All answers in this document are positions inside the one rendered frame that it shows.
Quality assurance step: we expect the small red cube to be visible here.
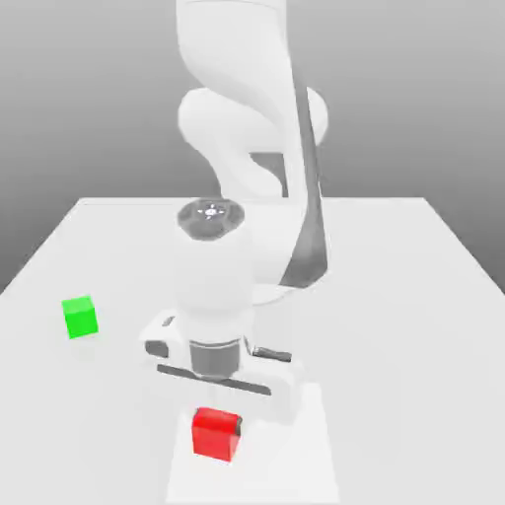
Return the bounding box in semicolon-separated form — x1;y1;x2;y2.
191;406;243;464

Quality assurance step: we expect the small green cube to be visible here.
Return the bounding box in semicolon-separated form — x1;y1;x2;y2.
61;294;100;340

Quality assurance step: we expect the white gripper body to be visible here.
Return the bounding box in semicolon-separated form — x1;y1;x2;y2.
152;353;307;422

